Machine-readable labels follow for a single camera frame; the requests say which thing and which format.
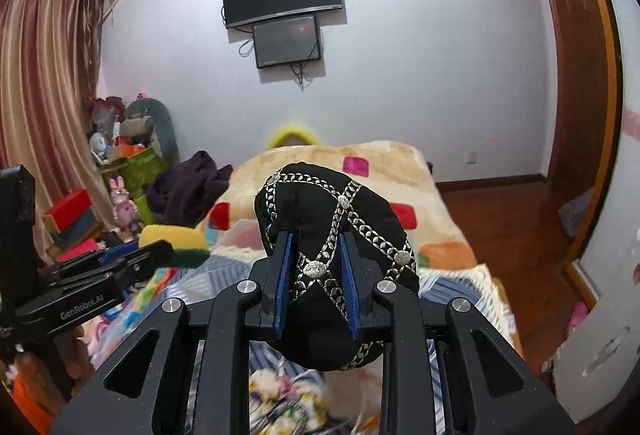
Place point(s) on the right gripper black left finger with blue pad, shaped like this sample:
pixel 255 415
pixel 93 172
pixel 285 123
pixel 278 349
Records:
pixel 186 365

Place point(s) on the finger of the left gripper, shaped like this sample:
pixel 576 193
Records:
pixel 119 276
pixel 86 263

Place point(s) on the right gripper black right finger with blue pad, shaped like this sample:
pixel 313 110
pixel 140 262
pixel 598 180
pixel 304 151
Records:
pixel 442 353

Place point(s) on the yellow green sponge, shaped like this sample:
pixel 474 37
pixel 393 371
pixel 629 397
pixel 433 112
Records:
pixel 174 246

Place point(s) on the floral fabric scrunchie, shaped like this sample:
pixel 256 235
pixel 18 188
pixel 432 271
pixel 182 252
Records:
pixel 280 404

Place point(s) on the person's left hand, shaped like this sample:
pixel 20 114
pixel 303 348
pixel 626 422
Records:
pixel 65 357

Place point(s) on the red flat box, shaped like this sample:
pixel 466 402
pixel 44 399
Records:
pixel 66 210

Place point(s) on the pink bunny doll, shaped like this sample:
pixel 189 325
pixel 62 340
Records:
pixel 125 211

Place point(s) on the dark purple clothing pile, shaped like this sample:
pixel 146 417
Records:
pixel 185 193

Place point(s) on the white cardboard box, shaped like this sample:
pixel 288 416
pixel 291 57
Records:
pixel 594 363

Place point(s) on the green cardboard box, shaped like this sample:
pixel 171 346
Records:
pixel 138 172

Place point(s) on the blue white patterned cloth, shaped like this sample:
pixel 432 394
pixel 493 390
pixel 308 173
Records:
pixel 305 324

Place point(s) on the grey plush toy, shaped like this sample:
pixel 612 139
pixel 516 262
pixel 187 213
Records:
pixel 148 120

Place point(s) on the red striped curtain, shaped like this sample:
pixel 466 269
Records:
pixel 50 58

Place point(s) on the small wall monitor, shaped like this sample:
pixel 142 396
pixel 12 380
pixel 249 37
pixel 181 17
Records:
pixel 287 41

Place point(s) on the brown wooden door frame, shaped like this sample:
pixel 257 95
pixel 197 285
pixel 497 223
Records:
pixel 587 116

